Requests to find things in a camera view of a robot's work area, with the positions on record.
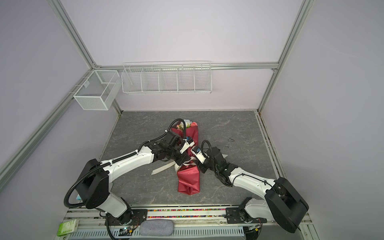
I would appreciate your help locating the red wrapping paper sheet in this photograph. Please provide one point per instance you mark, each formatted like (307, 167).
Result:
(189, 177)

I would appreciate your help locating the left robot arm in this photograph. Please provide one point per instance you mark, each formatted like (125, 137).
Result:
(94, 187)

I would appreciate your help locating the white wire shelf basket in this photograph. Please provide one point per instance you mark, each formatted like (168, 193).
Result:
(167, 77)

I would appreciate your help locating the grey foam pad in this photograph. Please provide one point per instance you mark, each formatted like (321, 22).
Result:
(157, 228)

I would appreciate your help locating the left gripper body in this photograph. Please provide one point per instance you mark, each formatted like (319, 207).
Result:
(174, 153)

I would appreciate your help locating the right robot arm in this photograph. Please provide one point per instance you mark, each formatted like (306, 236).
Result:
(282, 202)

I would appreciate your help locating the cream ribbon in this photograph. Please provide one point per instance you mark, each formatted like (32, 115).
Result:
(171, 166)

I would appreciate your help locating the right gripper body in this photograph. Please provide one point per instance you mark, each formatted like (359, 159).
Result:
(207, 165)

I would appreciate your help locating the white mesh box basket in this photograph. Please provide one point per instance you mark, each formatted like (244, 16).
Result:
(99, 90)

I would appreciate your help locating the green white packet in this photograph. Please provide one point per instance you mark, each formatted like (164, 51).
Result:
(68, 227)

